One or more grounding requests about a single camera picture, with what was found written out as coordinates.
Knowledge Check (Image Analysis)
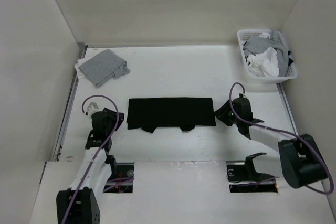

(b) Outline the black tank top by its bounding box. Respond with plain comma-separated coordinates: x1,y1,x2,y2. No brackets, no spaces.
127,97,216,133

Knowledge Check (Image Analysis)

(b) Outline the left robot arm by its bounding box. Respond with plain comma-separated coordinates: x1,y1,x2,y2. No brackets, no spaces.
56,108,124,223

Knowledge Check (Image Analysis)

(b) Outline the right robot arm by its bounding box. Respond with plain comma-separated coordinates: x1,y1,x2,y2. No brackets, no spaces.
214,95,330,189

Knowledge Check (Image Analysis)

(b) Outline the folded grey tank top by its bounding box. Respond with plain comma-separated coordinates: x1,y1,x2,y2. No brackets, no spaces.
79,49,130,88

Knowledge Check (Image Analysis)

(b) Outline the folded white tank top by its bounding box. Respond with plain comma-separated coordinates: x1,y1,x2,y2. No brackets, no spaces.
75,58,88,80

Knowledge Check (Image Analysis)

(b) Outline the white laundry basket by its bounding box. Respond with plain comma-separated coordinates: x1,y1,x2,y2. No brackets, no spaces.
237,29,298,84

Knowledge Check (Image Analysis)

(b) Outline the grey garment in basket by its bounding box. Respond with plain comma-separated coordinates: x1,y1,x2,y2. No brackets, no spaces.
237,29,289,78

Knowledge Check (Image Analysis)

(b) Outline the black garment in basket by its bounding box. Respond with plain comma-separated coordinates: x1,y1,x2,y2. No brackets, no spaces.
288,50,294,67

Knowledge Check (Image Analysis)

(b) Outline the pink white garment in basket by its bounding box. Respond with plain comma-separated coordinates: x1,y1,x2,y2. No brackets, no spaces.
259,32,270,39

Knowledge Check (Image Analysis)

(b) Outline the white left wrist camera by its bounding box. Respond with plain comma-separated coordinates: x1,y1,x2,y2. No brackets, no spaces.
86,102,100,118

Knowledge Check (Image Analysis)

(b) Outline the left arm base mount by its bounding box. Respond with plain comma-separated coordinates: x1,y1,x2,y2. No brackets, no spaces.
103,155,135,194

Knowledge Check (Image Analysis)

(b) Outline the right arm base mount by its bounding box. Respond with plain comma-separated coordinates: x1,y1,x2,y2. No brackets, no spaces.
226,152,278,193

